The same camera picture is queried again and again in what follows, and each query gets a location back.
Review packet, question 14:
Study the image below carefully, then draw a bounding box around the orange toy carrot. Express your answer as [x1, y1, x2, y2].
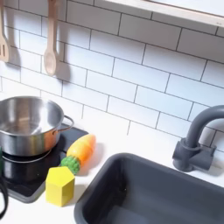
[59, 133, 97, 176]

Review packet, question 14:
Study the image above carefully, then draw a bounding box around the wooden spoon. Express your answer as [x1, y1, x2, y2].
[43, 0, 61, 78]

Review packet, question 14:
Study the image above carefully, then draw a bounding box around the wooden slotted spatula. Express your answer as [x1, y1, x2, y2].
[0, 0, 11, 63]

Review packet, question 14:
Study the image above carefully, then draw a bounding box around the light wooden shelf edge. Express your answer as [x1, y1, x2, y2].
[104, 0, 224, 29]

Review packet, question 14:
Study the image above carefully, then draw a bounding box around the dark grey sink basin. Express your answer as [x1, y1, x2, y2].
[73, 151, 224, 224]

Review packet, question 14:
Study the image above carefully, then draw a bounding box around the black toy stove top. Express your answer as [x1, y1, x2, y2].
[0, 123, 90, 205]

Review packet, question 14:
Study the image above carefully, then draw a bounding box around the thin black cable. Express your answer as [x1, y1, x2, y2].
[0, 171, 10, 221]

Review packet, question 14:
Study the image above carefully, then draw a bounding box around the yellow hexagonal block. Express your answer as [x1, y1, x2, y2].
[45, 165, 76, 208]

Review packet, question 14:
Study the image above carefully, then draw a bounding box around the steel pot with handles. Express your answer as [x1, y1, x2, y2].
[0, 95, 75, 158]

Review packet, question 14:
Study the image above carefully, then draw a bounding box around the dark grey tap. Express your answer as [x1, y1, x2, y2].
[171, 104, 224, 173]

